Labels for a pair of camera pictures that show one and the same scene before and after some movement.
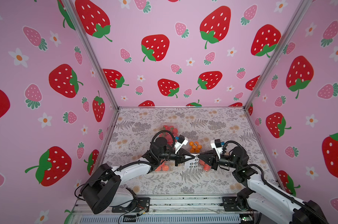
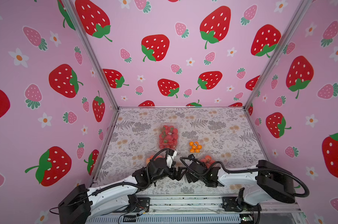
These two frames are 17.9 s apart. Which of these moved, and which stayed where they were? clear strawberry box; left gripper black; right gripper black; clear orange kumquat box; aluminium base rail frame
Moved: right gripper black; left gripper black
Stayed: aluminium base rail frame; clear strawberry box; clear orange kumquat box
